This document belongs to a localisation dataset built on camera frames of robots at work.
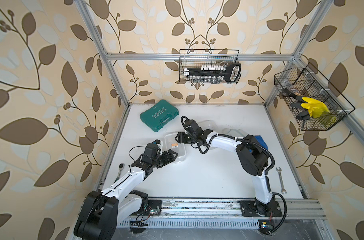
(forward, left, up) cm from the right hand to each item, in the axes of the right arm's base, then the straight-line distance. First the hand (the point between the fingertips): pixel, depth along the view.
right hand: (178, 138), depth 94 cm
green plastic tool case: (+21, +14, -1) cm, 26 cm away
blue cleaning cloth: (-1, -55, -6) cm, 55 cm away
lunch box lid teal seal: (+7, -39, -5) cm, 40 cm away
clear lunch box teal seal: (+13, -22, -4) cm, 26 cm away
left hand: (-12, +3, +1) cm, 12 cm away
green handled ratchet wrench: (-16, +33, -3) cm, 37 cm away
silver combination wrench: (-30, -57, -8) cm, 65 cm away
